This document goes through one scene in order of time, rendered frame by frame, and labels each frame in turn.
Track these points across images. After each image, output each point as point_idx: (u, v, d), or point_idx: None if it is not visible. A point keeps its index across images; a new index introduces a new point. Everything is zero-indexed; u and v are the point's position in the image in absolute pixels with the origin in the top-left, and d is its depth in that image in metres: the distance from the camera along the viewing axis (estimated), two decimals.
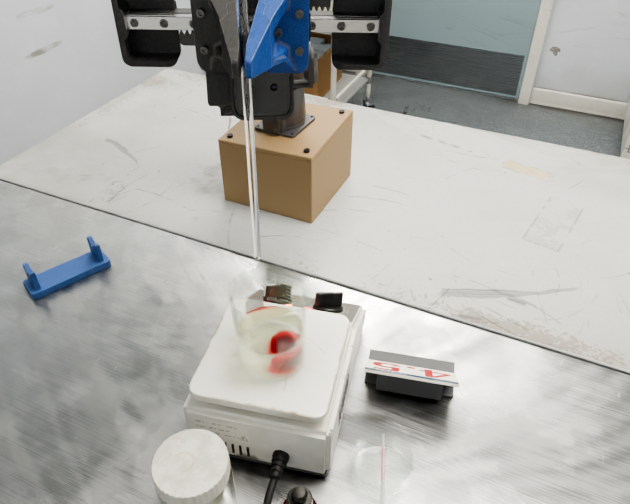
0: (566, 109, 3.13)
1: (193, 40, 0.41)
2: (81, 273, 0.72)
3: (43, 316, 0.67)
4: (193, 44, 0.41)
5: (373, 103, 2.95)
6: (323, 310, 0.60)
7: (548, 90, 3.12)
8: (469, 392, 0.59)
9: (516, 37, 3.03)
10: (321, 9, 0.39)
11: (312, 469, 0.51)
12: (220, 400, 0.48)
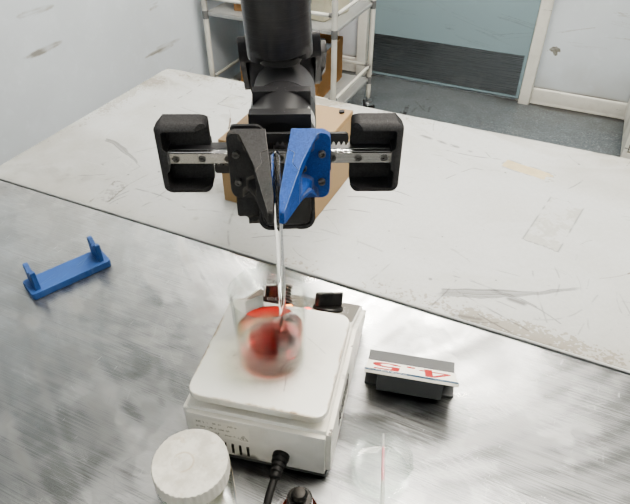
0: (566, 109, 3.13)
1: (227, 169, 0.46)
2: (81, 273, 0.72)
3: (43, 316, 0.67)
4: (227, 172, 0.46)
5: (373, 103, 2.95)
6: (323, 310, 0.60)
7: (548, 90, 3.12)
8: (469, 392, 0.59)
9: (516, 37, 3.03)
10: (340, 143, 0.45)
11: (312, 469, 0.51)
12: (220, 400, 0.48)
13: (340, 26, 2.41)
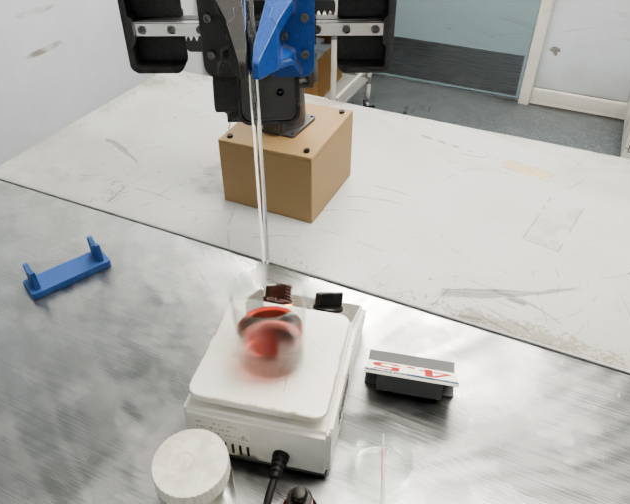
0: (566, 109, 3.13)
1: (200, 46, 0.41)
2: (81, 273, 0.72)
3: (43, 316, 0.67)
4: (200, 50, 0.41)
5: (373, 103, 2.95)
6: (323, 310, 0.60)
7: (548, 90, 3.12)
8: (469, 392, 0.59)
9: (516, 37, 3.03)
10: (326, 13, 0.40)
11: (312, 469, 0.51)
12: (220, 400, 0.48)
13: None
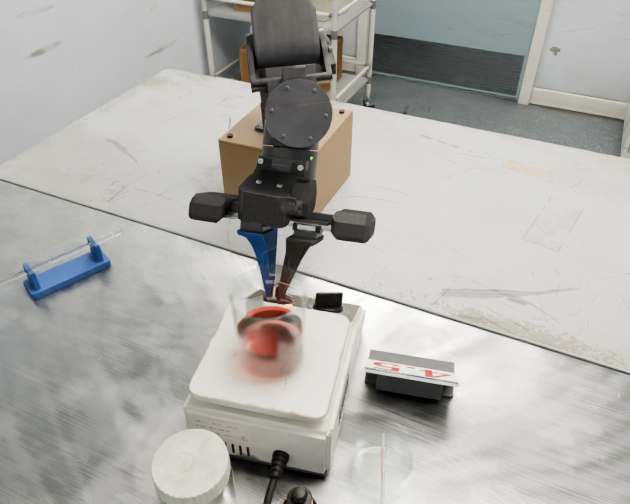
0: (566, 109, 3.13)
1: (318, 224, 0.58)
2: (81, 273, 0.72)
3: (43, 316, 0.67)
4: (318, 224, 0.58)
5: (373, 103, 2.95)
6: (323, 310, 0.60)
7: (548, 90, 3.12)
8: (469, 392, 0.59)
9: (516, 37, 3.03)
10: None
11: (312, 469, 0.51)
12: (220, 400, 0.48)
13: (340, 26, 2.41)
